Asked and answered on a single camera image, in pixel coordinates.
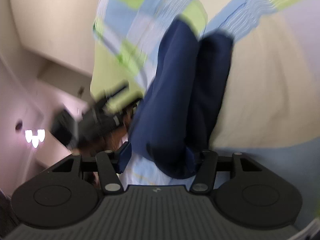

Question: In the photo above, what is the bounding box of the navy blue garment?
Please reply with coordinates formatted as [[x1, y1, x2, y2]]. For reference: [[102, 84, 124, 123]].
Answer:
[[129, 18, 233, 179]]

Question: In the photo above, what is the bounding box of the green covered sofa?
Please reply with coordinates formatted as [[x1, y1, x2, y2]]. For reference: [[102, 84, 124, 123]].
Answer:
[[90, 42, 145, 111]]

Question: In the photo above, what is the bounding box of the ceiling lamp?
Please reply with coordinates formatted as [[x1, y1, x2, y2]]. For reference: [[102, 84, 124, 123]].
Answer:
[[24, 129, 46, 148]]

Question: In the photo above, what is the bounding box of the plaid bed sheet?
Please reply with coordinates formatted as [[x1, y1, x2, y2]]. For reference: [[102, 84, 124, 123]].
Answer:
[[91, 0, 319, 185]]

